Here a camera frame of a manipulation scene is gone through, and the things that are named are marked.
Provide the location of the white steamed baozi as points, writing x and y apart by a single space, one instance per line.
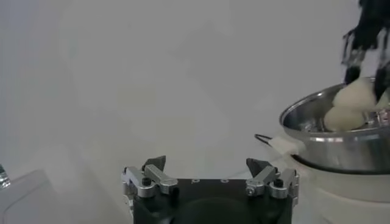
355 95
344 119

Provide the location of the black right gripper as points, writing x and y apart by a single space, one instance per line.
371 24

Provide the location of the cream electric cooker pot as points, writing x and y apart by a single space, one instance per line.
350 194

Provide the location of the stainless steel steamer basket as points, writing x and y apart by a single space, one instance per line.
341 152

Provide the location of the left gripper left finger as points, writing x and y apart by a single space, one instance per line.
152 182

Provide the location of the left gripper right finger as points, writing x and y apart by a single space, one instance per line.
268 182

